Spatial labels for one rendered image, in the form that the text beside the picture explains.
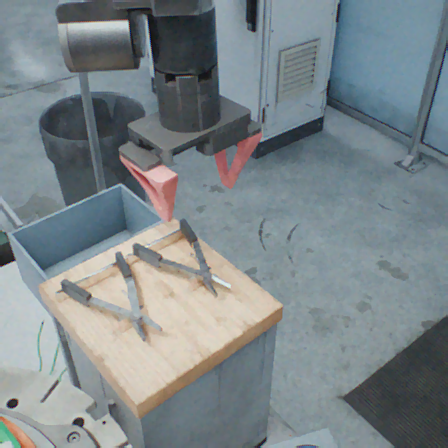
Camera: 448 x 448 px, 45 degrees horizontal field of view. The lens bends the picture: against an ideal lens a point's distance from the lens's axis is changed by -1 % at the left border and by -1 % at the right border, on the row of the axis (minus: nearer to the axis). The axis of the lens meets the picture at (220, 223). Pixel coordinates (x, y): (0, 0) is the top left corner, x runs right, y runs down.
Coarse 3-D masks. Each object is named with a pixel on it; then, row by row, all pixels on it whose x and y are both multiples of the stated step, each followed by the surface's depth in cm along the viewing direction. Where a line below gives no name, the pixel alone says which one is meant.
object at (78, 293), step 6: (60, 282) 57; (66, 282) 57; (72, 282) 57; (66, 288) 57; (72, 288) 57; (78, 288) 57; (72, 294) 57; (78, 294) 56; (84, 294) 56; (90, 294) 56; (78, 300) 57; (84, 300) 56
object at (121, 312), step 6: (90, 300) 56; (96, 300) 56; (102, 300) 56; (96, 306) 56; (102, 306) 55; (108, 306) 55; (114, 306) 55; (108, 312) 55; (114, 312) 55; (120, 312) 55; (126, 312) 55; (126, 318) 55
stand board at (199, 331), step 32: (160, 224) 70; (96, 256) 65; (96, 288) 61; (160, 288) 61; (224, 288) 61; (256, 288) 61; (64, 320) 58; (96, 320) 57; (160, 320) 57; (192, 320) 57; (224, 320) 57; (256, 320) 57; (96, 352) 54; (128, 352) 54; (160, 352) 54; (192, 352) 54; (224, 352) 55; (128, 384) 51; (160, 384) 51
